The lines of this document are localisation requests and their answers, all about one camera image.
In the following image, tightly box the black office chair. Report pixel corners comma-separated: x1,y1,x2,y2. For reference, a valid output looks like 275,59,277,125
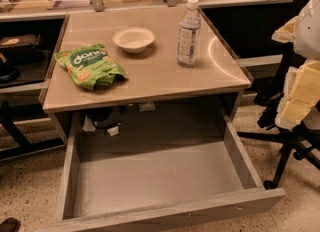
237,0,320,190

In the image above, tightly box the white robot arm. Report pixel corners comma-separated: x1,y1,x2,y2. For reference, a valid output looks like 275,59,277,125
272,0,320,130

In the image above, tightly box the white paper bowl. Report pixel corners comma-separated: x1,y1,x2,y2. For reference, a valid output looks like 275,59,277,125
113,27,155,54

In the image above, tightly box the clear plastic water bottle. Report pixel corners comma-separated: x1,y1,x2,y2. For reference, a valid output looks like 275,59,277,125
177,0,201,67

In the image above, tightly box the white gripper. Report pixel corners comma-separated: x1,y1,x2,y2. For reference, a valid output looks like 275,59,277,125
275,60,320,130

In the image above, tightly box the wooden drawer cabinet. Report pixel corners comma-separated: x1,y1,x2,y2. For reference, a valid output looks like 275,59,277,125
43,7,251,140

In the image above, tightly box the dark shoe tip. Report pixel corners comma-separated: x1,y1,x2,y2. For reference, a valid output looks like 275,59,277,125
0,218,20,232

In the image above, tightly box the green rice chip bag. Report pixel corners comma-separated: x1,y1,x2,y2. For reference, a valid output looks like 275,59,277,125
54,43,128,91

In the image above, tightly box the grey wooden open drawer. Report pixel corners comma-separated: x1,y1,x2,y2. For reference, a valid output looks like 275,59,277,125
47,104,284,232

